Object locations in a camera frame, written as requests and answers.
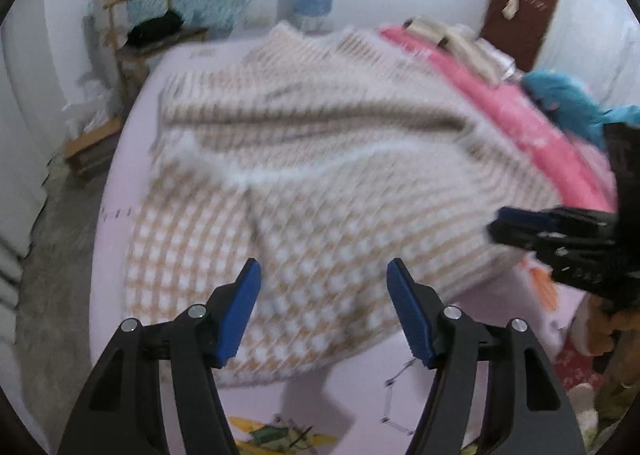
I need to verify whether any white curtain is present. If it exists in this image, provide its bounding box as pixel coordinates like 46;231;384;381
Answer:
0;5;61;316

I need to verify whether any white water dispenser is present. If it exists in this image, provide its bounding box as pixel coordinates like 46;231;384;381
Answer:
295;15;333;36

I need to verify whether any beige clothes pile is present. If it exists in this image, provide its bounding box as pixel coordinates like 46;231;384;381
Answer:
402;17;506;86

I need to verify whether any pale pink glossy board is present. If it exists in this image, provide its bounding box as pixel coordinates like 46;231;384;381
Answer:
90;42;576;455

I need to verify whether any brown wooden door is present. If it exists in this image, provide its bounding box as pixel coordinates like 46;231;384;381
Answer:
480;0;565;73

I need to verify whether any pink floral blanket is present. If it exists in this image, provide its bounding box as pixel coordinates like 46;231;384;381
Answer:
377;25;618;216

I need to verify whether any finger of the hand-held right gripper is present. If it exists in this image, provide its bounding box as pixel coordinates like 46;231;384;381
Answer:
497;206;618;236
487;220;626;293

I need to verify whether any black cloth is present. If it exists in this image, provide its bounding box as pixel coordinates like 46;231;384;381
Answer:
125;10;185;48

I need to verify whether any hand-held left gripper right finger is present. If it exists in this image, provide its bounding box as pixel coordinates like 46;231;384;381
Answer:
386;257;586;455

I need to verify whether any beige white checked coat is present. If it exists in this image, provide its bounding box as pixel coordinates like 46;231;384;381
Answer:
122;22;566;388

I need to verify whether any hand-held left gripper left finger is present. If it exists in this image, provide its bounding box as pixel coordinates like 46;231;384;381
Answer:
57;258;263;455

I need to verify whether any white plastic bag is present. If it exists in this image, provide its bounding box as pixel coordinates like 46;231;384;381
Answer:
62;65;121;136

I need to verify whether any low wooden stool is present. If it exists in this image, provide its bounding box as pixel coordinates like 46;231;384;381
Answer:
64;117;126;180

